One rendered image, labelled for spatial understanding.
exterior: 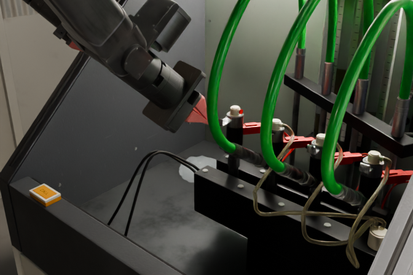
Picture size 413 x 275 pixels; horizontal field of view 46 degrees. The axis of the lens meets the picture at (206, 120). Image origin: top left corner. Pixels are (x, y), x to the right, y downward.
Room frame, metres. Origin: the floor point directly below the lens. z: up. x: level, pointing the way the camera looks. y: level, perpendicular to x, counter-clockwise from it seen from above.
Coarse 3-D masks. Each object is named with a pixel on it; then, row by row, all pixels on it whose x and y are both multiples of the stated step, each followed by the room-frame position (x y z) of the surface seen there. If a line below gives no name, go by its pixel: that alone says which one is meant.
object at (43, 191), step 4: (36, 188) 0.71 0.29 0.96; (40, 188) 0.71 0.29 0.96; (44, 188) 0.71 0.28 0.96; (48, 188) 0.71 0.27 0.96; (36, 192) 0.70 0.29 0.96; (40, 192) 0.70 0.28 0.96; (44, 192) 0.70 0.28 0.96; (48, 192) 0.70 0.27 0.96; (52, 192) 0.70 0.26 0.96; (32, 196) 0.70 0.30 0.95; (44, 196) 0.69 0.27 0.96; (48, 196) 0.69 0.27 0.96; (60, 196) 0.70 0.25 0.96; (40, 200) 0.69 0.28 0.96; (52, 200) 0.69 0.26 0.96; (56, 200) 0.69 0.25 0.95; (44, 204) 0.68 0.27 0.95; (48, 204) 0.68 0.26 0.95
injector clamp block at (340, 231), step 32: (224, 160) 0.78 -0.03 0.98; (224, 192) 0.69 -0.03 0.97; (288, 192) 0.68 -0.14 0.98; (224, 224) 0.69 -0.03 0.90; (256, 224) 0.65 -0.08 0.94; (288, 224) 0.61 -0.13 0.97; (320, 224) 0.59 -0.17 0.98; (352, 224) 0.61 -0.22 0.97; (256, 256) 0.64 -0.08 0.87; (288, 256) 0.61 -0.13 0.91; (320, 256) 0.57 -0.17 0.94
